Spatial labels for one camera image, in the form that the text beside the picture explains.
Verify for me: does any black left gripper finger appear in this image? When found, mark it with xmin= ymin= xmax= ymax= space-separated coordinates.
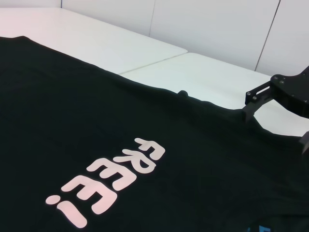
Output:
xmin=298 ymin=131 xmax=309 ymax=155
xmin=242 ymin=64 xmax=309 ymax=123

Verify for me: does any black shirt with FREE print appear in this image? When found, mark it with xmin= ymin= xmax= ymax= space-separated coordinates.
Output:
xmin=0 ymin=35 xmax=309 ymax=232

